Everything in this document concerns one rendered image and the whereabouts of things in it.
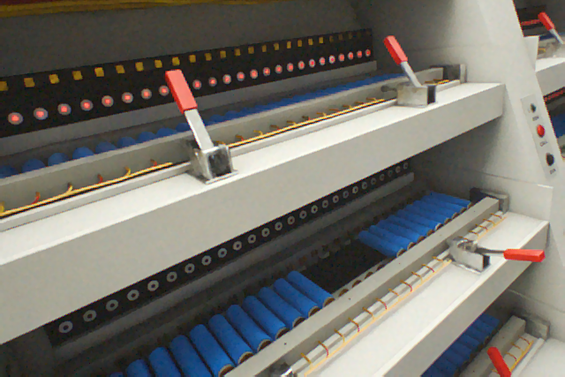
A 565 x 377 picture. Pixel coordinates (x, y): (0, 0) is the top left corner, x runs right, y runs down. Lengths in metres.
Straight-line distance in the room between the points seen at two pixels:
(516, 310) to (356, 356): 0.38
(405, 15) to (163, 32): 0.37
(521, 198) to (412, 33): 0.30
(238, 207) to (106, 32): 0.30
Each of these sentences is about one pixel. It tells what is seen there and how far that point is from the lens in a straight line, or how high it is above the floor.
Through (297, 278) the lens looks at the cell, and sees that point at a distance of 0.43.
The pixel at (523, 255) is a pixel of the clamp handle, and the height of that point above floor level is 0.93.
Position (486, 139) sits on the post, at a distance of 0.60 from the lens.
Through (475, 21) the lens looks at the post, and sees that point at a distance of 0.59.
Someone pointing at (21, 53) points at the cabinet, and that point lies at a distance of 0.48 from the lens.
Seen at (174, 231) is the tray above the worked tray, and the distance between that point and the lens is 0.25.
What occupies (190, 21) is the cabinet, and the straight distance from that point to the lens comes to 0.53.
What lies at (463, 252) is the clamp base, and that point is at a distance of 0.47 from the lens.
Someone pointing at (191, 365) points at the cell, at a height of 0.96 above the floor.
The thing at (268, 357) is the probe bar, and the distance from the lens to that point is 0.34.
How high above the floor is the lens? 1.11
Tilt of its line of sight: 2 degrees down
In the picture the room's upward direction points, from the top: 19 degrees counter-clockwise
